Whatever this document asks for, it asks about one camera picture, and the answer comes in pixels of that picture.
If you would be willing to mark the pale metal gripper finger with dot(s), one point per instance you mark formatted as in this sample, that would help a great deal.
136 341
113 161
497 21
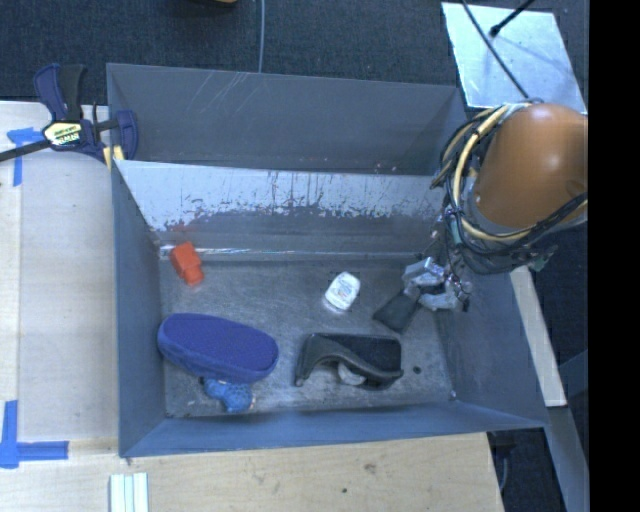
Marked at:
442 302
424 272

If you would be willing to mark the dark green block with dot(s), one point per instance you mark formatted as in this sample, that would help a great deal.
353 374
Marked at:
397 312

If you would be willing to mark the small white packet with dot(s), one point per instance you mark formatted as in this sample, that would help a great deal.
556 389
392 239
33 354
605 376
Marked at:
342 291

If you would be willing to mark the black tape dispenser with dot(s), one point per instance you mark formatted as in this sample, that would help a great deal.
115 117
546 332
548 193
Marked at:
370 352

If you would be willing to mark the grey metal bin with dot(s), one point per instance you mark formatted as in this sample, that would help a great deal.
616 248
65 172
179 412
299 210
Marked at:
280 300

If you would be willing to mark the blue oval sponge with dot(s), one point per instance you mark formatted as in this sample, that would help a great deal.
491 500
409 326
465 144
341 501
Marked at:
217 347

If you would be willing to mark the small blue toy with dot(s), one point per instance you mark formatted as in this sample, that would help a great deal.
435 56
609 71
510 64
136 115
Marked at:
231 396

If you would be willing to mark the orange-red toy block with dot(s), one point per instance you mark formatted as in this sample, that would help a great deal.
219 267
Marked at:
185 262

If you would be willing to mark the pale wood board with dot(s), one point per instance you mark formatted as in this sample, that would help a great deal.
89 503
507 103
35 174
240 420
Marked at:
67 300

